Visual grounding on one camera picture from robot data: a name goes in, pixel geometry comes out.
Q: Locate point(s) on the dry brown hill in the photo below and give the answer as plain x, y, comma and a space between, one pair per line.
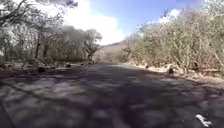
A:
111, 51

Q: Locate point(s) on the grey asphalt road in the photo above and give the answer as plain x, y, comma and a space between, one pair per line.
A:
110, 93

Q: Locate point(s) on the row of bare trees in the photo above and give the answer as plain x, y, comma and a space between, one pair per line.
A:
90, 43

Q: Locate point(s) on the dark roadside stone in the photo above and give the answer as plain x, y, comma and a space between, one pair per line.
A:
41, 69
68, 65

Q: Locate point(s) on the pale roadside stone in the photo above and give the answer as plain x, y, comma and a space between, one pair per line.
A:
170, 69

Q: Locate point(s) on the thicket of dry bushes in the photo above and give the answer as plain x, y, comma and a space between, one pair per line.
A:
186, 43

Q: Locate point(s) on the dry earth verge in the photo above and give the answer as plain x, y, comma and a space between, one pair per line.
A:
200, 76
20, 66

